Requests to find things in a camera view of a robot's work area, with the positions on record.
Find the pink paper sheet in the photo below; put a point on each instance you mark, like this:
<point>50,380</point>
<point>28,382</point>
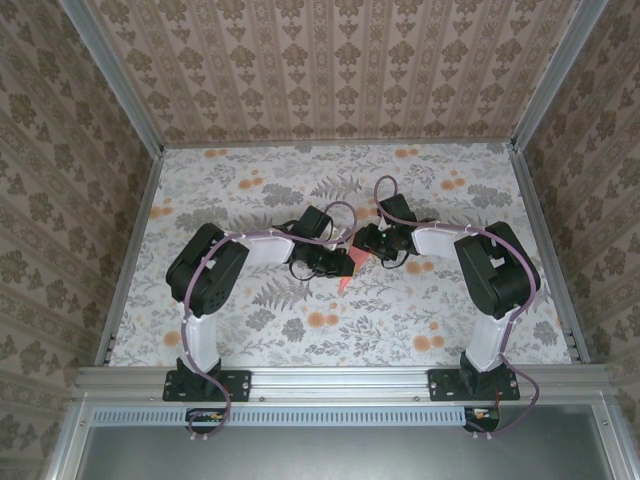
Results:
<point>357,257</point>

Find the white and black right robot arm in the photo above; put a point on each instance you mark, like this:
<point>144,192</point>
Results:
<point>437,242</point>

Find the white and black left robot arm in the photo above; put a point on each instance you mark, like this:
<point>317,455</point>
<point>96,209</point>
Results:
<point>270,250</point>

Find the grey metal sheet panel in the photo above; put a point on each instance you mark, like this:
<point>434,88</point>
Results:
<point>340,452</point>

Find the aluminium table edge rail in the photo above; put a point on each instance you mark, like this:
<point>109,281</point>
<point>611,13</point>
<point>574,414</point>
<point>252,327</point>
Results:
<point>340,382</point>

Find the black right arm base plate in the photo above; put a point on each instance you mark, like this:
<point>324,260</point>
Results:
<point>442,385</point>

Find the aluminium side rail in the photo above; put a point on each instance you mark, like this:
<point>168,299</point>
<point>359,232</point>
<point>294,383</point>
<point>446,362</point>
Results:
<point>127,260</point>
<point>547,250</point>

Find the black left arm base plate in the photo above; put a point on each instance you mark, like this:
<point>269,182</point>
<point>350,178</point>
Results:
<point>235,385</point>

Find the aluminium frame post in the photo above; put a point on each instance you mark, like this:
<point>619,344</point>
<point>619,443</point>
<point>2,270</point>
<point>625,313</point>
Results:
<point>112,75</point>
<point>555,80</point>

